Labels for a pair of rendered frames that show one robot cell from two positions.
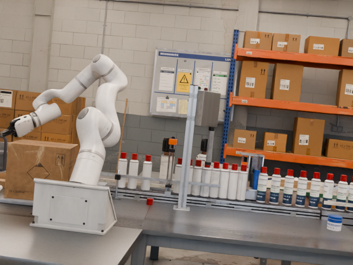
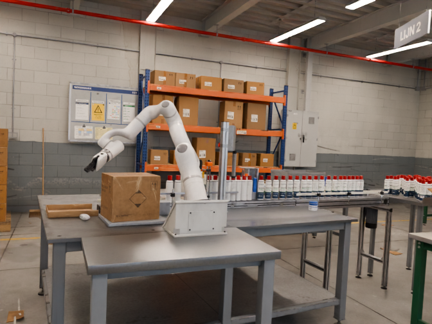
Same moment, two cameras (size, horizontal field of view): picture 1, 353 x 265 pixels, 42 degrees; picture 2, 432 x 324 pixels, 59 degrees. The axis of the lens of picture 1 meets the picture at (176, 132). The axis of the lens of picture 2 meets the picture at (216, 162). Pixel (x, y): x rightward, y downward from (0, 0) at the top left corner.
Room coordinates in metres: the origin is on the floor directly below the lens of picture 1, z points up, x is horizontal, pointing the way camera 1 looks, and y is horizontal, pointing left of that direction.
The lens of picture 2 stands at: (-0.04, 1.34, 1.35)
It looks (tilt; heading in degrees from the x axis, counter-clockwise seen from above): 3 degrees down; 332
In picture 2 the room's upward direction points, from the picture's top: 3 degrees clockwise
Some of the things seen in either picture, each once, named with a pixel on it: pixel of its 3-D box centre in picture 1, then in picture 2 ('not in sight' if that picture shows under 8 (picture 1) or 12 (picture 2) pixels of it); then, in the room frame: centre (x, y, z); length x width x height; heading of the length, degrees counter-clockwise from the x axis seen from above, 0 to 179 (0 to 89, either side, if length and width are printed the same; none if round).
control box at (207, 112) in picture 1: (203, 108); (227, 138); (2.50, -0.13, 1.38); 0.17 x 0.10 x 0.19; 143
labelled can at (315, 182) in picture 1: (314, 190); (289, 187); (2.57, -0.82, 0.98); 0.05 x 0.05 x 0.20
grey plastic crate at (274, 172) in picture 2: not in sight; (297, 179); (3.85, -1.99, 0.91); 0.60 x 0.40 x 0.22; 88
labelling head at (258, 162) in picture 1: (249, 175); (248, 182); (2.67, -0.46, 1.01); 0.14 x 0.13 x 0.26; 88
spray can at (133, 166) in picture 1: (133, 171); (177, 189); (2.59, 0.22, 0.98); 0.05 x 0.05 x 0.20
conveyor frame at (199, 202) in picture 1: (174, 197); (207, 204); (2.59, -0.03, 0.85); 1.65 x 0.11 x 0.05; 88
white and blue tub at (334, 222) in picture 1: (334, 222); (313, 206); (2.30, -0.85, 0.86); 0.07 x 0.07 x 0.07
